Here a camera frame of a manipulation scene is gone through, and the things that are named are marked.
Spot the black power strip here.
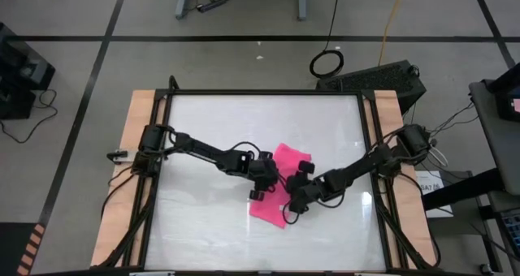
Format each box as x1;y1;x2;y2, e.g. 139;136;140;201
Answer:
196;0;228;14

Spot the grey desk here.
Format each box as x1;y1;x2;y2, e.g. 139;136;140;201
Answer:
469;80;520;198

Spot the black equipment case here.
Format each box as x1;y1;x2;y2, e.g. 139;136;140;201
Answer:
0;22;57;121

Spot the black keyboard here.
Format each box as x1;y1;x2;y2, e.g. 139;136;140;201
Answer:
498;207;520;255

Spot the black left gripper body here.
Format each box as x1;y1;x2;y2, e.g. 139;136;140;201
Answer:
248;157;272;192

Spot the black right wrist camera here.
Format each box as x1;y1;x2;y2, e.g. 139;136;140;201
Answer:
285;173;300;194

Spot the black table frame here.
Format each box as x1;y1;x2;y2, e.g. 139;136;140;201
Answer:
97;88;442;276

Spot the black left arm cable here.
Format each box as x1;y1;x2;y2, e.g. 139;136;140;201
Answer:
229;140;263;157

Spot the black monitor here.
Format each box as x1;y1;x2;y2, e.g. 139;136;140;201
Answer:
485;63;520;123

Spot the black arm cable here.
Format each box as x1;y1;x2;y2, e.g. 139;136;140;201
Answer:
229;140;263;157
282;188;346;225

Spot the black clamp bracket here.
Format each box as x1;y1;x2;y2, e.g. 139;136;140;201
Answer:
106;149;130;166

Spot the grey desk leg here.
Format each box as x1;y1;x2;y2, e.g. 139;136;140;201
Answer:
174;0;193;20
297;0;312;22

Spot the black desk beam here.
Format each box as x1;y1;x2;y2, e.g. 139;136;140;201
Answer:
422;168;505;212

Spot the white paper sheet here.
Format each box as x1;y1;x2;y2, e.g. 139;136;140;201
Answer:
414;169;454;219

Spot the black hanging cable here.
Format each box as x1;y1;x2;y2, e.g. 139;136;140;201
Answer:
309;0;345;80

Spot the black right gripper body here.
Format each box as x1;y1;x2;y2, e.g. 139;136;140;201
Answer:
296;172;326;204

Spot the yellow hanging cable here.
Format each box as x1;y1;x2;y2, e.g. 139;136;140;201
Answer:
377;0;407;66

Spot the pink fluffy towel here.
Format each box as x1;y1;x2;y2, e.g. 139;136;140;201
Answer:
248;142;313;230

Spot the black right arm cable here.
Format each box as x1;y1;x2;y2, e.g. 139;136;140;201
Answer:
282;188;346;225

